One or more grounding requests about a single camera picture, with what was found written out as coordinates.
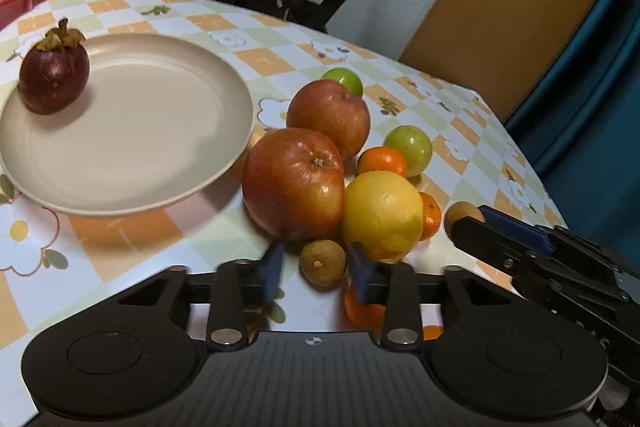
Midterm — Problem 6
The yellow lemon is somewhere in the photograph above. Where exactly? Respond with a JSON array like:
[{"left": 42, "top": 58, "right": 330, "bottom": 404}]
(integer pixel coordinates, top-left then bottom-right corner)
[{"left": 341, "top": 171, "right": 423, "bottom": 262}]

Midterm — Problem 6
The small orange mandarin right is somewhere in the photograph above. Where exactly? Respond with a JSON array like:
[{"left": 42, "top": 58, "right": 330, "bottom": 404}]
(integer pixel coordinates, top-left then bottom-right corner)
[{"left": 420, "top": 192, "right": 442, "bottom": 241}]

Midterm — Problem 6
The brown longan fruit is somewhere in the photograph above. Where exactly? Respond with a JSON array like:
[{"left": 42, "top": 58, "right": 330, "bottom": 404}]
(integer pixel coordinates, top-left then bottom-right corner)
[{"left": 299, "top": 239, "right": 347, "bottom": 288}]

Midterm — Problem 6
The checkered floral tablecloth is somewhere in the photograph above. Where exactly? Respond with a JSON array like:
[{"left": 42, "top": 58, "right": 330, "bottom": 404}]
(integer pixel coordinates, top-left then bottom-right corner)
[{"left": 1, "top": 0, "right": 562, "bottom": 426}]

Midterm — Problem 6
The green fruit near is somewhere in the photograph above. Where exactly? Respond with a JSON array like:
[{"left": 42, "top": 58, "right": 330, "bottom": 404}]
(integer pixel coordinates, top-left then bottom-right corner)
[{"left": 384, "top": 124, "right": 433, "bottom": 178}]

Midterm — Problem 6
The green fruit far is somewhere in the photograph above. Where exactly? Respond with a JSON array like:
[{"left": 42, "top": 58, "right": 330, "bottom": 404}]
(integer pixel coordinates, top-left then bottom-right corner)
[{"left": 321, "top": 67, "right": 363, "bottom": 98}]

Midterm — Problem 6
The large red apple front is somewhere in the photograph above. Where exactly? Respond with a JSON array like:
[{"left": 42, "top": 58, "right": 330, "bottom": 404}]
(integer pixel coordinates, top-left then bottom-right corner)
[{"left": 241, "top": 128, "right": 345, "bottom": 241}]

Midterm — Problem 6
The green fruit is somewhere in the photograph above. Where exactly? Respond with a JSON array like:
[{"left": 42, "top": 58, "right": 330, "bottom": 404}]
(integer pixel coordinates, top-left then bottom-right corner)
[
  {"left": 321, "top": 67, "right": 363, "bottom": 98},
  {"left": 384, "top": 124, "right": 433, "bottom": 178}
]

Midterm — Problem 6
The beige round plate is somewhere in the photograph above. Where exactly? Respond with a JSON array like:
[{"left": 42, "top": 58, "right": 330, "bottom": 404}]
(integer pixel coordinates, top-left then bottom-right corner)
[{"left": 1, "top": 34, "right": 255, "bottom": 218}]

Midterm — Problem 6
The teal blue curtain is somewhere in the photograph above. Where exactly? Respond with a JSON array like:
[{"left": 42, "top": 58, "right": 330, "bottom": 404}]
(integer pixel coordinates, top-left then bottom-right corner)
[{"left": 506, "top": 0, "right": 639, "bottom": 262}]

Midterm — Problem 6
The small orange mandarin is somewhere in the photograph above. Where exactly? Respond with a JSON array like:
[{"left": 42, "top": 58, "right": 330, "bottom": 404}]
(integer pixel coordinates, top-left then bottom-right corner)
[
  {"left": 420, "top": 192, "right": 442, "bottom": 241},
  {"left": 356, "top": 146, "right": 408, "bottom": 178}
]

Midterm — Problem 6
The dark purple mangosteen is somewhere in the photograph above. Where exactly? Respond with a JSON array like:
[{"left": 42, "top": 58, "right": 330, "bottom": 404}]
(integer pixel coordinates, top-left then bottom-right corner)
[{"left": 17, "top": 18, "right": 90, "bottom": 115}]

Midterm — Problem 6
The small orange mandarin back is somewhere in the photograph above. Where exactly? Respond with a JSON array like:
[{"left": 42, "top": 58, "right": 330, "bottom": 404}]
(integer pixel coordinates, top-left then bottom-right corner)
[{"left": 356, "top": 146, "right": 408, "bottom": 178}]

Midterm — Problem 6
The red apple behind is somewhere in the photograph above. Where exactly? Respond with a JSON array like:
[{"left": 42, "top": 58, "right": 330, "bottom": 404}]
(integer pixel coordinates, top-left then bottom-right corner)
[{"left": 286, "top": 79, "right": 371, "bottom": 161}]

